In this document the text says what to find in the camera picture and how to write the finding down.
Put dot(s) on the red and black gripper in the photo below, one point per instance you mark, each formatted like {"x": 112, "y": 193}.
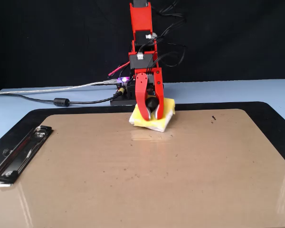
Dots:
{"x": 142, "y": 63}

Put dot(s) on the yellow sponge with black knob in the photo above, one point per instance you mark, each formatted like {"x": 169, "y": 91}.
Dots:
{"x": 167, "y": 107}

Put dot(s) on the black robot base with electronics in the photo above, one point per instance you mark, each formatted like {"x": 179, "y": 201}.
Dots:
{"x": 123, "y": 99}

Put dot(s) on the brown hardboard clipboard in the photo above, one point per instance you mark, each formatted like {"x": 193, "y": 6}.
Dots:
{"x": 145, "y": 178}

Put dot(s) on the black rectangular desk mat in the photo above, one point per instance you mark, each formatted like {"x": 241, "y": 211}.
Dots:
{"x": 270, "y": 111}

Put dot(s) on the black backdrop cloth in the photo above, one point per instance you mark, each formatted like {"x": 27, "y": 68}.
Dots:
{"x": 38, "y": 35}

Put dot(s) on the silver metal clipboard clip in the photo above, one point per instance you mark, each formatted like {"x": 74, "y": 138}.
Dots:
{"x": 21, "y": 154}

